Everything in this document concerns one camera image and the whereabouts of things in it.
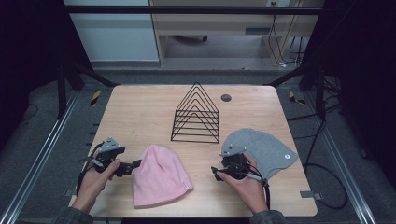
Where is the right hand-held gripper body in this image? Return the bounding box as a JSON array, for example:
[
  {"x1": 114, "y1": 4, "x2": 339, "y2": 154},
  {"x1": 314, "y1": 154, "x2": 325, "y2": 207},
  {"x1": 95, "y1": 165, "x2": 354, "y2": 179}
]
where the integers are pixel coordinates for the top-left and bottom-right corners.
[{"x1": 219, "y1": 144, "x2": 252, "y2": 181}]

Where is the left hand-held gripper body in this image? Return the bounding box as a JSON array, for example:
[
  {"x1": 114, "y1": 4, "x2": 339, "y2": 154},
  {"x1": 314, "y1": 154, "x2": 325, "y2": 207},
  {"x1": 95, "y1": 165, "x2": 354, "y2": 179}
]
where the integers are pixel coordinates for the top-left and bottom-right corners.
[{"x1": 91, "y1": 136, "x2": 126, "y2": 174}]

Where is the pink knitted beanie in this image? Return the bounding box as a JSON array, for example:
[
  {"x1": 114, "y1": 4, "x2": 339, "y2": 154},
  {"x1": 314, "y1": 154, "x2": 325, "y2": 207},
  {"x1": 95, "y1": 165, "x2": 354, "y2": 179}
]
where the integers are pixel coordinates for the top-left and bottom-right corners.
[{"x1": 132, "y1": 144, "x2": 194, "y2": 209}]

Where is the grey knitted beanie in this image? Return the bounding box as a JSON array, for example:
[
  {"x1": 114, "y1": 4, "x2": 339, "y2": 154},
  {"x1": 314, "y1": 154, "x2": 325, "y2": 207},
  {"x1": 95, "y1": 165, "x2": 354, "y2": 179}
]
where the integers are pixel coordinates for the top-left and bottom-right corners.
[{"x1": 219, "y1": 128, "x2": 299, "y2": 182}]

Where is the black wire triangular rack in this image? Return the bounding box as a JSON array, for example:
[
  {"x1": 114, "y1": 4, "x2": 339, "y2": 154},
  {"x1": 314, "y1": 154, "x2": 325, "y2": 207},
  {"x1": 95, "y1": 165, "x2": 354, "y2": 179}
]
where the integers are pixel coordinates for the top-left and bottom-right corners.
[{"x1": 170, "y1": 81, "x2": 220, "y2": 145}]

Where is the person's right hand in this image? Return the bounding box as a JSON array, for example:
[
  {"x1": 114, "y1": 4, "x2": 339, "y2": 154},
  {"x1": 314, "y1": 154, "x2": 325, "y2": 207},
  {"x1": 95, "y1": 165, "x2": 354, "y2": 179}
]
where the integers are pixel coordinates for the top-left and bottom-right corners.
[{"x1": 216, "y1": 153, "x2": 270, "y2": 216}]

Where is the person's left hand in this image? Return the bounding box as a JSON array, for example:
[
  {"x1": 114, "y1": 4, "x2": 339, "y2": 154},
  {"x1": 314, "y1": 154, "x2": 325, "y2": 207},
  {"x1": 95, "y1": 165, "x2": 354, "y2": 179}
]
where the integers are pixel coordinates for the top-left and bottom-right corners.
[{"x1": 72, "y1": 151, "x2": 121, "y2": 214}]

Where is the yellow black hazard tape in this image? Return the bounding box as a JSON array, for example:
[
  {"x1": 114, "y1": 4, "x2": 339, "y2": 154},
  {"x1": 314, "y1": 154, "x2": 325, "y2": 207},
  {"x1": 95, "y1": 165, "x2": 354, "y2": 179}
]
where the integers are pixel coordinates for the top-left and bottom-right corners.
[
  {"x1": 289, "y1": 91, "x2": 307, "y2": 106},
  {"x1": 89, "y1": 90, "x2": 103, "y2": 107}
]

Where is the black metal stand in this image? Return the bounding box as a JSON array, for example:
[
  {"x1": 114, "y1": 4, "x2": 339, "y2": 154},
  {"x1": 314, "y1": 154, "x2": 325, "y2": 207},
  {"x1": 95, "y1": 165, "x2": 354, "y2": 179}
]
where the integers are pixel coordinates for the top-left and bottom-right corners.
[
  {"x1": 55, "y1": 58, "x2": 121, "y2": 121},
  {"x1": 264, "y1": 61, "x2": 329, "y2": 122}
]

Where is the white cabinet panel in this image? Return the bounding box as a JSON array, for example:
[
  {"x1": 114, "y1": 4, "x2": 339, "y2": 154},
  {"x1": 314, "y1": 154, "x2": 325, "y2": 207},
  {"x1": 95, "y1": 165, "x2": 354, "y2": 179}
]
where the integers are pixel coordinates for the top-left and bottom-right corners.
[{"x1": 63, "y1": 0, "x2": 161, "y2": 63}]

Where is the black curtain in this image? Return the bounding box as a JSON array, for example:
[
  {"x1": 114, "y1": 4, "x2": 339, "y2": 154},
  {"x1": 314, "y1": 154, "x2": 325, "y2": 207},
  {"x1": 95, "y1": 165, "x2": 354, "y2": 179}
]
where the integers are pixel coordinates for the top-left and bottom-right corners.
[
  {"x1": 298, "y1": 0, "x2": 396, "y2": 188},
  {"x1": 0, "y1": 0, "x2": 94, "y2": 150}
]

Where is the light wooden desk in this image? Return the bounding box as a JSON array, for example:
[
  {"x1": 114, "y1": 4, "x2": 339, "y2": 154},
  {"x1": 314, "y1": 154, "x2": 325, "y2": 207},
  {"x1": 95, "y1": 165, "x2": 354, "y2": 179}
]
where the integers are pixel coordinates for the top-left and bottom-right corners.
[{"x1": 148, "y1": 0, "x2": 325, "y2": 68}]

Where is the left hand-held gripper cable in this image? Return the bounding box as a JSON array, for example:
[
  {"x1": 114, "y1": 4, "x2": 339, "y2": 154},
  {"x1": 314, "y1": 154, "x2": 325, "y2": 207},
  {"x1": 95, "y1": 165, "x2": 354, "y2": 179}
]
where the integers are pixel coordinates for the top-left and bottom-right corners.
[{"x1": 76, "y1": 142, "x2": 105, "y2": 196}]

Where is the hand-held gripper cable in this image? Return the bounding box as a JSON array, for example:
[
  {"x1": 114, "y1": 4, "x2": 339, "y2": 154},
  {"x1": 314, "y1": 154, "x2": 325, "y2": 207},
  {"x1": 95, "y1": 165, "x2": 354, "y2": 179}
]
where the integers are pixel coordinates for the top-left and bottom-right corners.
[
  {"x1": 76, "y1": 142, "x2": 105, "y2": 196},
  {"x1": 247, "y1": 161, "x2": 272, "y2": 210}
]

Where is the right hand-held gripper cable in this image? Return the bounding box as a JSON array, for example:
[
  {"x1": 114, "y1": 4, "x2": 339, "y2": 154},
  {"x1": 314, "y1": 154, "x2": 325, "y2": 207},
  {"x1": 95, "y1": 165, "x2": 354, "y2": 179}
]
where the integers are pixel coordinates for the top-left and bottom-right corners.
[{"x1": 247, "y1": 161, "x2": 272, "y2": 210}]

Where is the aluminium floor rail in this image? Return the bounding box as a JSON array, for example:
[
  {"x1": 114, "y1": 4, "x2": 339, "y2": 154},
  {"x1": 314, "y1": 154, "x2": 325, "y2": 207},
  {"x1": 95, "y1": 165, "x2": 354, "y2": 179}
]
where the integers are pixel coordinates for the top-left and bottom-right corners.
[
  {"x1": 303, "y1": 91, "x2": 378, "y2": 224},
  {"x1": 0, "y1": 90, "x2": 80, "y2": 224}
]

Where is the grey metal table bracket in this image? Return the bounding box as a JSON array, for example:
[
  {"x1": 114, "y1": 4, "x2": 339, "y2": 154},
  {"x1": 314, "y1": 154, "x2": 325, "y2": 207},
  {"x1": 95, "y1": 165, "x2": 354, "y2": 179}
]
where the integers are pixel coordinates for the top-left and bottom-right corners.
[{"x1": 299, "y1": 189, "x2": 324, "y2": 201}]

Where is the thin black floor cable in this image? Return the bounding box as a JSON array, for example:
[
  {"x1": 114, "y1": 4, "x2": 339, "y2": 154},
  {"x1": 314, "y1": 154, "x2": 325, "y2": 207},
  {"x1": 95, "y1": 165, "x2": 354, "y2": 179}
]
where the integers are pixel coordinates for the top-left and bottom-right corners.
[{"x1": 21, "y1": 103, "x2": 39, "y2": 123}]

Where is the long black floor cable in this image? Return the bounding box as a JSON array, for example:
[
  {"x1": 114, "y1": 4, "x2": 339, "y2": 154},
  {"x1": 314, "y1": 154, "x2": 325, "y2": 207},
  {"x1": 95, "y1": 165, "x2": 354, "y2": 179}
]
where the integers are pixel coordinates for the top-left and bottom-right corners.
[{"x1": 286, "y1": 102, "x2": 349, "y2": 210}]

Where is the yellow hanging cable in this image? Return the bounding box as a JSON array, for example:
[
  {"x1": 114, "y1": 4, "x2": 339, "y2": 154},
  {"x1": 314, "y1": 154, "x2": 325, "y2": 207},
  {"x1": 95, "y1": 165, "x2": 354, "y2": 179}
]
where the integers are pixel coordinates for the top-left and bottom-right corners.
[{"x1": 269, "y1": 0, "x2": 304, "y2": 67}]

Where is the black hanging cable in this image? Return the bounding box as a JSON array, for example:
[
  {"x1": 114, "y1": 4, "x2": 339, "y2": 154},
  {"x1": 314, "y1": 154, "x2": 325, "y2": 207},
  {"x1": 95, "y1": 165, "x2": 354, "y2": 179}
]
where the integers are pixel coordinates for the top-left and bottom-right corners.
[{"x1": 267, "y1": 2, "x2": 282, "y2": 66}]

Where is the black horizontal frame bar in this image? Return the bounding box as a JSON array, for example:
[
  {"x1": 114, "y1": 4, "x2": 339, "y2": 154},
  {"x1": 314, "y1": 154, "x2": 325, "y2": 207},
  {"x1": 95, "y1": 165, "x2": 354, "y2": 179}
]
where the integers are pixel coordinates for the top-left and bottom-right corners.
[{"x1": 64, "y1": 5, "x2": 325, "y2": 16}]

